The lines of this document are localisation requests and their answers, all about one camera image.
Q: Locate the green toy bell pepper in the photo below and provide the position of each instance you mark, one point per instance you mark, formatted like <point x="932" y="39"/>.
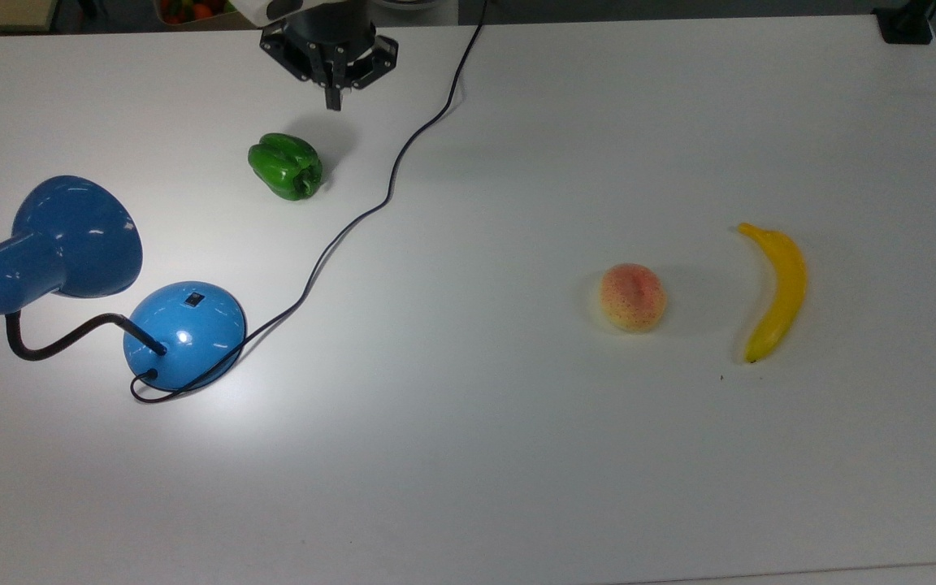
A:
<point x="281" y="166"/>

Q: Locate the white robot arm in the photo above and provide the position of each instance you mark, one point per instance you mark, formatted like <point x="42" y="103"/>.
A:
<point x="253" y="8"/>

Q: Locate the yellow toy banana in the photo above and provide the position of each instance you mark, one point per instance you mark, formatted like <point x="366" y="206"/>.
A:
<point x="785" y="284"/>

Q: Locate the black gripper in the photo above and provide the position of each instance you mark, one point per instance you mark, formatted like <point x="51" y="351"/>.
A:
<point x="330" y="34"/>

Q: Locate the blue desk lamp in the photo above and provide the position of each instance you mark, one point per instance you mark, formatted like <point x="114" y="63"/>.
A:
<point x="184" y="333"/>

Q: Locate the bin of toy fruit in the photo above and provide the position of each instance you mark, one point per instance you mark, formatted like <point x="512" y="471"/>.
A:
<point x="192" y="12"/>

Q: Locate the toy peach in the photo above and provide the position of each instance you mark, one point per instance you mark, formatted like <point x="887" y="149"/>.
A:
<point x="633" y="296"/>

